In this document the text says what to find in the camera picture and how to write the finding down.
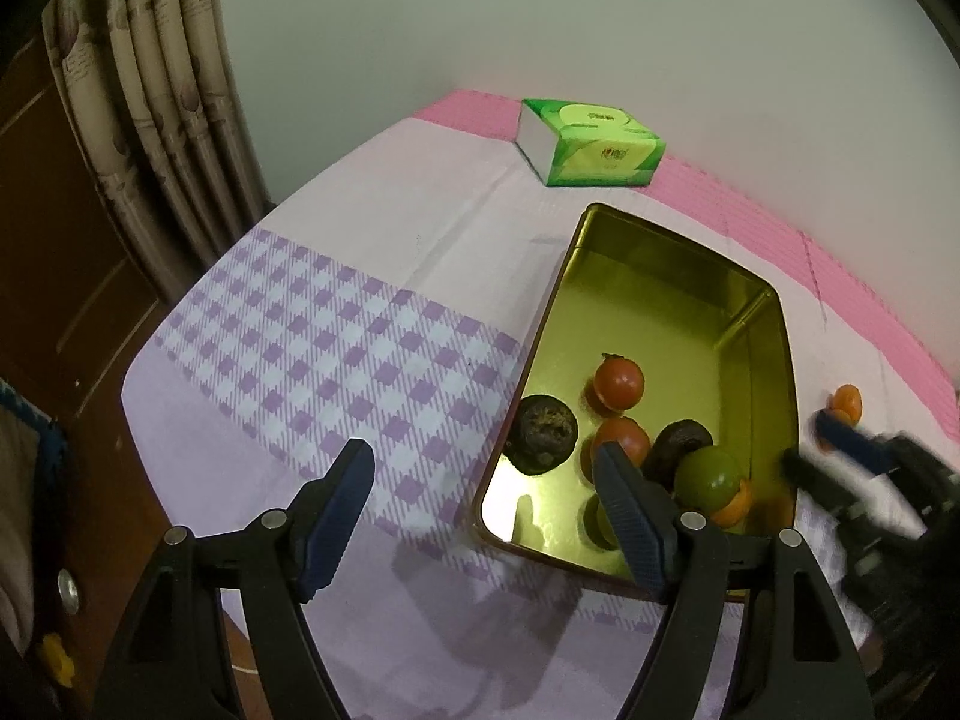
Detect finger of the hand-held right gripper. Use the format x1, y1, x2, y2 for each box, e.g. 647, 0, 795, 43
816, 409, 893, 473
784, 448, 923, 541

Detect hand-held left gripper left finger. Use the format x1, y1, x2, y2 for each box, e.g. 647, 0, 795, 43
94, 439, 374, 720

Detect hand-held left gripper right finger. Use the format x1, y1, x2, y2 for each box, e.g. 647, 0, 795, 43
594, 441, 875, 720

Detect green lime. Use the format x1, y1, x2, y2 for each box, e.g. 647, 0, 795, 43
673, 446, 745, 515
585, 493, 620, 550

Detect orange mandarin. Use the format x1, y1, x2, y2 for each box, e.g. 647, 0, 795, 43
709, 478, 753, 528
819, 384, 863, 452

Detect red tomato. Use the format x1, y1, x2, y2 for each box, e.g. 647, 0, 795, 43
592, 352, 646, 415
589, 418, 652, 470

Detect dark avocado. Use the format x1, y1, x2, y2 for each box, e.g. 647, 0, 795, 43
641, 420, 715, 492
504, 394, 580, 476

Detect golden metal tin box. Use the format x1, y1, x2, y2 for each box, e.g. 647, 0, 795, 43
474, 202, 797, 601

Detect purple checked tablecloth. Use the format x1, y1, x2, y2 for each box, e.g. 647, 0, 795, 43
120, 116, 960, 720

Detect blue edged cloth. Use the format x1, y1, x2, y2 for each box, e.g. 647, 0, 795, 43
0, 379, 68, 646

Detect small yellow object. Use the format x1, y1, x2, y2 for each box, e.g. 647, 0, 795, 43
41, 634, 76, 687

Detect brown wooden cabinet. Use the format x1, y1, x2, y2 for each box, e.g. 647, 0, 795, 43
0, 30, 248, 720

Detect green tissue pack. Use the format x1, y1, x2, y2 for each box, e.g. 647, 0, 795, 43
517, 97, 667, 188

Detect beige patterned curtain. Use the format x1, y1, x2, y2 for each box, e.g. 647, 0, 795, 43
41, 0, 267, 301

